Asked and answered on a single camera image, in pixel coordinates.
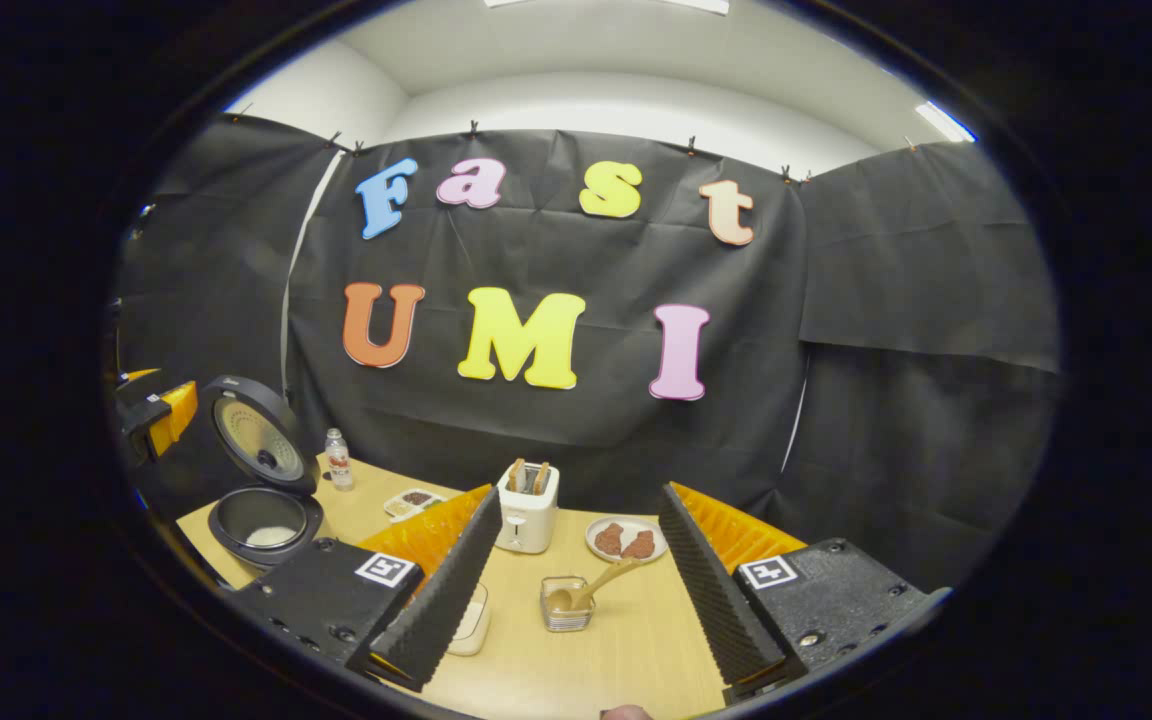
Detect clear chopstick holder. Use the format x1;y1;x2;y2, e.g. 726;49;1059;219
540;576;596;634

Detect white toaster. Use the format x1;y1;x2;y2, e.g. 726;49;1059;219
494;462;561;555

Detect wooden spoon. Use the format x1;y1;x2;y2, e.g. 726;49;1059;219
546;558;643;614

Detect white divided grain tray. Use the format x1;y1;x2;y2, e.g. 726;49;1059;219
383;488;443;522

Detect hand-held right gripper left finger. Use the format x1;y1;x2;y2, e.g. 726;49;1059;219
231;485;504;693

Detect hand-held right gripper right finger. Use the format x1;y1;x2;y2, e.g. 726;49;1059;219
658;483;953;709

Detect black rice cooker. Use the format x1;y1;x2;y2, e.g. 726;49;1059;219
198;375;326;573

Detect ceiling light panel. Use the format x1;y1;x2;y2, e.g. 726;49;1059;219
916;100;978;144
484;0;731;15

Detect small clear plastic bottle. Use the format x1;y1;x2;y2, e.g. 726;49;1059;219
325;429;356;492

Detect white round plate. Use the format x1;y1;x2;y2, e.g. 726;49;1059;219
585;516;670;564

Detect white rice container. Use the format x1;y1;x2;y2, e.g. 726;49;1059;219
448;583;493;657

